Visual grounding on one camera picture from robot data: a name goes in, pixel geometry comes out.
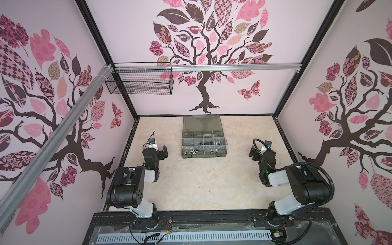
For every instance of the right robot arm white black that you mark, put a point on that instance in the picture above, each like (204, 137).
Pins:
(311, 186)

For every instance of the black wire mesh basket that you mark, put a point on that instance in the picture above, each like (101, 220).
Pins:
(141, 78)

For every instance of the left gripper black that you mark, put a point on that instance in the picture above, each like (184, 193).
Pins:
(162, 153)

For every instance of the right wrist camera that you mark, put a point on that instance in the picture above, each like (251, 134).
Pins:
(267, 146)

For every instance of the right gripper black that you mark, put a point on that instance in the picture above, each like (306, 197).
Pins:
(256, 154)

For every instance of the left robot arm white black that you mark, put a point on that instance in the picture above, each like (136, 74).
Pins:
(126, 190)

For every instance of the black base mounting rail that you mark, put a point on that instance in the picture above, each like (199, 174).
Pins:
(259, 218)

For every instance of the aluminium rail back wall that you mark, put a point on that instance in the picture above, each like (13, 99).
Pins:
(192, 68)

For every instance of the aluminium rail wall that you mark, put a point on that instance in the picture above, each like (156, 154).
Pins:
(21, 187)
(192, 68)

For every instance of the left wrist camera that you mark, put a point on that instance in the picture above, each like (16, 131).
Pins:
(152, 144)

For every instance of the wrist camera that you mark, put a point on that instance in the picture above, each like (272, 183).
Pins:
(152, 144)
(267, 146)

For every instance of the aluminium rail left wall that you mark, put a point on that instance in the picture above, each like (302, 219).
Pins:
(21, 187)

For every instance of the black socket screw pair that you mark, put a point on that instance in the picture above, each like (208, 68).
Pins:
(206, 143)

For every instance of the white slotted cable duct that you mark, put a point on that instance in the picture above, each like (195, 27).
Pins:
(182, 237)

